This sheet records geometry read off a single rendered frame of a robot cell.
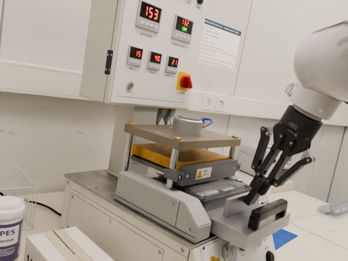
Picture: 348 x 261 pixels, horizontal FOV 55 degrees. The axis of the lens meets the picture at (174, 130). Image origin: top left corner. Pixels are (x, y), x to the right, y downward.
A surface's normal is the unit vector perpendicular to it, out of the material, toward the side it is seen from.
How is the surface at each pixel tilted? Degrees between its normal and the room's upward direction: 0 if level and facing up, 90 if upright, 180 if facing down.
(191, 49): 90
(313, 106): 100
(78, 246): 1
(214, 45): 90
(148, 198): 90
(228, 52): 90
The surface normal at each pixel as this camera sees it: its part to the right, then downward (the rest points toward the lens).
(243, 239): -0.65, 0.00
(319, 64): -0.66, 0.28
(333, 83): -0.14, 0.84
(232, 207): 0.74, 0.22
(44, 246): 0.21, -0.97
